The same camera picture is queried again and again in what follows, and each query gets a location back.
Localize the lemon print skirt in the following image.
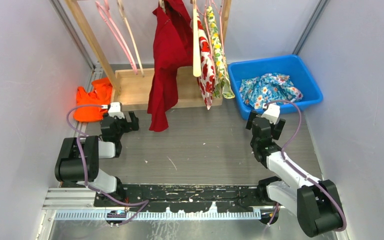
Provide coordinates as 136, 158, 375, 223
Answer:
204, 6, 235, 99

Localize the red poppy print cloth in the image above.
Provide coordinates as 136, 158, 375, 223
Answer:
197, 19, 216, 110

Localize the dark red cloth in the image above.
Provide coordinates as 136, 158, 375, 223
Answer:
147, 0, 193, 132

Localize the thin pink wire hanger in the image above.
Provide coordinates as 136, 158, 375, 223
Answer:
208, 0, 226, 63

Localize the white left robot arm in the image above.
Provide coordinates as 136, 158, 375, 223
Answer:
54, 111, 139, 207

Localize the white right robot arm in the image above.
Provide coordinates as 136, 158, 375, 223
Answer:
246, 110, 346, 238

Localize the wooden hanger rack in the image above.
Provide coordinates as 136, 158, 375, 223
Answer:
64, 0, 233, 112

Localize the cream wooden hanger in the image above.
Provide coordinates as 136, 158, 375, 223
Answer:
190, 0, 202, 78

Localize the beige wooden hanger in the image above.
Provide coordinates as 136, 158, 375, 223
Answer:
117, 0, 145, 77

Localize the thick pink hanger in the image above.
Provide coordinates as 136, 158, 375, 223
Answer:
95, 0, 138, 74

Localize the blue floral cloth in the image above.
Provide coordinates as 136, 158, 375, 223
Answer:
239, 73, 304, 110

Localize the orange cloth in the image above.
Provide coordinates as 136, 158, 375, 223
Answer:
73, 77, 113, 123

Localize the blue plastic bin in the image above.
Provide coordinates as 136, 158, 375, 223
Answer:
228, 54, 323, 120

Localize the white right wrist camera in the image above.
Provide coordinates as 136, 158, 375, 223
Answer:
261, 103, 281, 125

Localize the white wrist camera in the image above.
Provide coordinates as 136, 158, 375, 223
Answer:
101, 102, 126, 119
261, 103, 281, 125

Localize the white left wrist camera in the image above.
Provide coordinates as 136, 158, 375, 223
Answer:
101, 102, 126, 119

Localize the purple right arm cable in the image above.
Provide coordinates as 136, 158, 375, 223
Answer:
264, 99, 348, 232

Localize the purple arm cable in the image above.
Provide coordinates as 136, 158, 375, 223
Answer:
264, 99, 348, 232
66, 104, 150, 227

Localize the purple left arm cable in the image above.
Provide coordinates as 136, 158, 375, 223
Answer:
66, 104, 150, 227

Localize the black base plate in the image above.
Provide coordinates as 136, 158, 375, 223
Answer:
92, 183, 291, 215

